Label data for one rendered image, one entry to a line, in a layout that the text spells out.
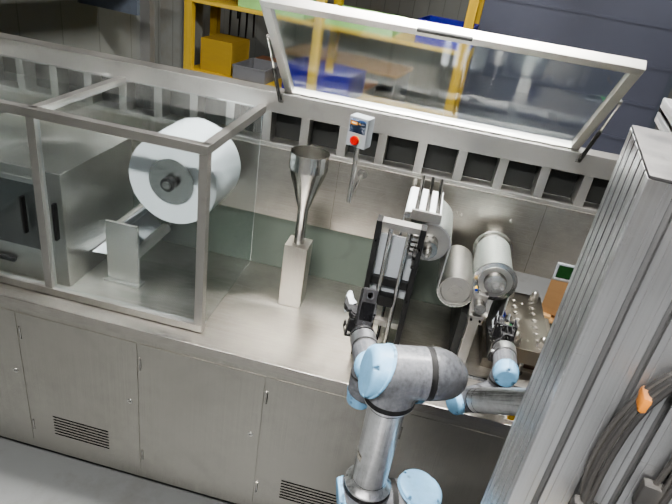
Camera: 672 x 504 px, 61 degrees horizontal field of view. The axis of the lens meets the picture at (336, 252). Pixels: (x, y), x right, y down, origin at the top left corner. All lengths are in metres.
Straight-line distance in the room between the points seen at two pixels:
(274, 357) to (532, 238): 1.08
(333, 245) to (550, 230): 0.86
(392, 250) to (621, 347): 1.21
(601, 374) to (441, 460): 1.44
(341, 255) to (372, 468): 1.21
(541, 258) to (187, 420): 1.51
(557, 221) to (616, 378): 1.55
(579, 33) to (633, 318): 7.39
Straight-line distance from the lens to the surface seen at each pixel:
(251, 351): 2.06
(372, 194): 2.29
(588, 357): 0.80
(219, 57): 5.79
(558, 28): 8.07
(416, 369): 1.22
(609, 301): 0.75
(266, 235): 2.48
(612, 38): 8.09
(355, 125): 1.89
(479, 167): 2.30
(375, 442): 1.35
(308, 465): 2.33
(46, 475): 2.94
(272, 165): 2.35
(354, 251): 2.41
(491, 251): 2.11
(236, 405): 2.23
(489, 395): 1.74
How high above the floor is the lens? 2.20
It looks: 29 degrees down
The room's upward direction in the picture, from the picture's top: 9 degrees clockwise
